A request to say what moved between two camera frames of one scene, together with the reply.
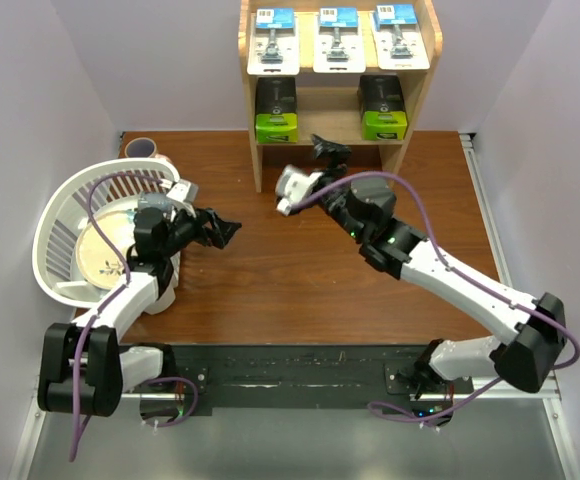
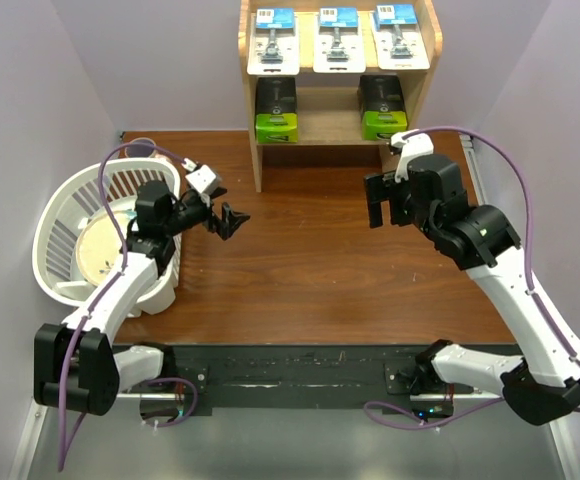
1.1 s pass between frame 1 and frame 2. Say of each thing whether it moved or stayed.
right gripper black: moved
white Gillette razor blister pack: stayed
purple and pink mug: stayed
